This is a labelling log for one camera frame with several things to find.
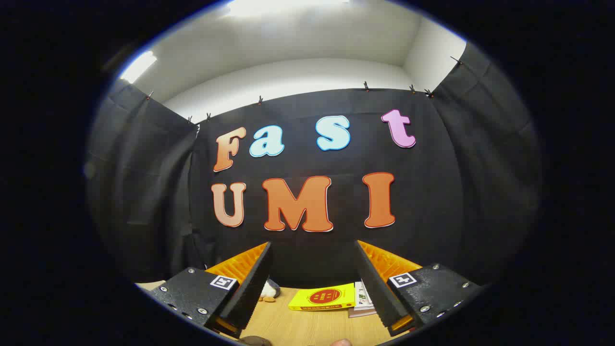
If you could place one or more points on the brown cover book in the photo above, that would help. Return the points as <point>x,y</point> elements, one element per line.
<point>360,312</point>

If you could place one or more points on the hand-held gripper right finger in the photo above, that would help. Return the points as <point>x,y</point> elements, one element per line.
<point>377,288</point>

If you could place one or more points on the penguin plush toy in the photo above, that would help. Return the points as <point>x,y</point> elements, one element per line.
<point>267,290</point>

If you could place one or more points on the white illustrated book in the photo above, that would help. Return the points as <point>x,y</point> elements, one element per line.
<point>362,294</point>

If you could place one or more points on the yellow book red circle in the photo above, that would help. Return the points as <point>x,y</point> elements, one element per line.
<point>323,298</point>

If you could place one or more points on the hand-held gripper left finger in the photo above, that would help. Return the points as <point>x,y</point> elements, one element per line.
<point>252,288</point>

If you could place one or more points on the ceiling light panel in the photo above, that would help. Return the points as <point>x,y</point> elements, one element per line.
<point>138,66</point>

